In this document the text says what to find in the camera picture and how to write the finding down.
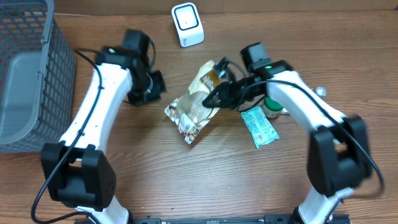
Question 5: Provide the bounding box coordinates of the grey plastic mesh basket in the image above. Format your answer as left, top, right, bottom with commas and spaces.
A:
1, 0, 76, 153

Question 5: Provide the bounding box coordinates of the green tissue canister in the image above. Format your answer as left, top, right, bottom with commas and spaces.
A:
262, 96, 284, 118

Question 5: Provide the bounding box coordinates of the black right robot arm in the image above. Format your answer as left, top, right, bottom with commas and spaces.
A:
203, 60, 377, 223

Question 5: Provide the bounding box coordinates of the white barcode scanner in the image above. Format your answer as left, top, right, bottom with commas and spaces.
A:
171, 2, 205, 47

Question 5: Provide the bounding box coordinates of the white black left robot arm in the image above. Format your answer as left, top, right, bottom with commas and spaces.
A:
30, 44, 165, 223

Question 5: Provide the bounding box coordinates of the teal snack packet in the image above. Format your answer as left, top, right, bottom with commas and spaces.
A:
241, 106, 279, 149

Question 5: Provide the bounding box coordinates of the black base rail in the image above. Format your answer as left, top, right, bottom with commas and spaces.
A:
130, 213, 352, 224

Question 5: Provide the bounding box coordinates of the yellow dish soap bottle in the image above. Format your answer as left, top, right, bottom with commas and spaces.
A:
314, 86, 327, 98

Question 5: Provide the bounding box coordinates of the brown snack pouch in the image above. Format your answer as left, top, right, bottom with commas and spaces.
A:
164, 60, 220, 144

